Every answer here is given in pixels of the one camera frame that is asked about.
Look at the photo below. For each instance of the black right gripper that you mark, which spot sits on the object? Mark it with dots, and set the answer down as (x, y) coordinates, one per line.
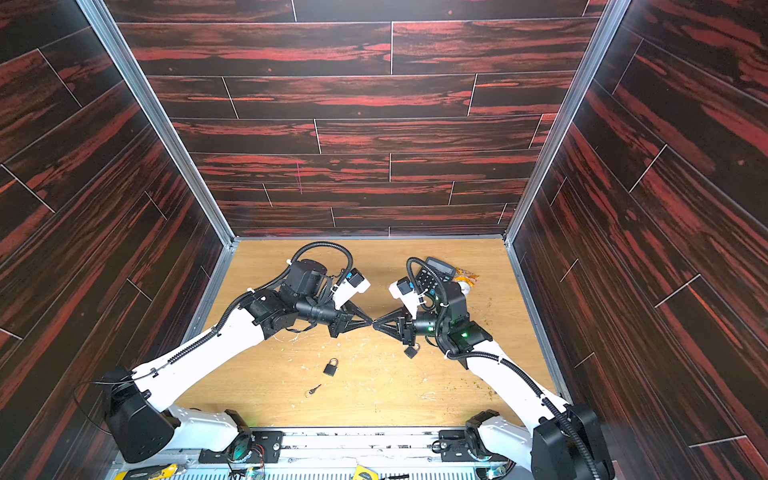
(405, 327)

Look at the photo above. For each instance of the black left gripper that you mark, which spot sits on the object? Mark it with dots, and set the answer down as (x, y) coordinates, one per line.
(336, 318)

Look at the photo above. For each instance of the dark padlock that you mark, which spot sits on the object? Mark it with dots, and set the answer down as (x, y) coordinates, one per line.
(412, 350)

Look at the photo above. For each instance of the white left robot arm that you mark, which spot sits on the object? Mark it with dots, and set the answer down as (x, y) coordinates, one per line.
(142, 414)

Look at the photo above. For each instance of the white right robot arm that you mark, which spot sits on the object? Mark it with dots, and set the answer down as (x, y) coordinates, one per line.
(556, 440)

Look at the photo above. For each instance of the grey padlock near left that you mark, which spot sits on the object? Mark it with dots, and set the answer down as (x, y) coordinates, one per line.
(331, 367)

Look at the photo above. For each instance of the white label roll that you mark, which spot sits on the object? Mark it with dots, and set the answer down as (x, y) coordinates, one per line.
(464, 287)

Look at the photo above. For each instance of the orange snack packet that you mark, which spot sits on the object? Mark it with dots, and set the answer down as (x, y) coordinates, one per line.
(462, 275)

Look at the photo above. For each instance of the yellow tool at front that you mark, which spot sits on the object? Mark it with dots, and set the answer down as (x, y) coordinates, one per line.
(364, 473)

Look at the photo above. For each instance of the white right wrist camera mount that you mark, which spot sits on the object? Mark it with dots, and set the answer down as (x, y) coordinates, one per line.
(405, 291)

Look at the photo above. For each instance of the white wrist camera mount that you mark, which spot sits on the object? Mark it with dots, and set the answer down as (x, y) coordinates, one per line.
(405, 291)
(353, 283)

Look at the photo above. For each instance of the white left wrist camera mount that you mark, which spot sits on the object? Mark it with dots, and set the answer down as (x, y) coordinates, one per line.
(353, 283)

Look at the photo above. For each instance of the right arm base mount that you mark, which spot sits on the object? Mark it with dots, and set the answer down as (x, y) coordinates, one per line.
(465, 445)

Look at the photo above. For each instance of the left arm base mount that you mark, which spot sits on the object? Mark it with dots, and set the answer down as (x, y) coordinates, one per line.
(249, 446)

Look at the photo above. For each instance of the aluminium corner post right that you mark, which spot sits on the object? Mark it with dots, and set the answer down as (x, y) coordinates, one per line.
(605, 31)

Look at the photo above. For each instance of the aluminium corner post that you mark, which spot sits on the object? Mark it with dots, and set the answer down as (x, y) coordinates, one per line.
(110, 36)
(605, 31)

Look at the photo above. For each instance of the aluminium corner post left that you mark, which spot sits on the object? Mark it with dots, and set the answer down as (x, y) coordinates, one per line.
(110, 36)

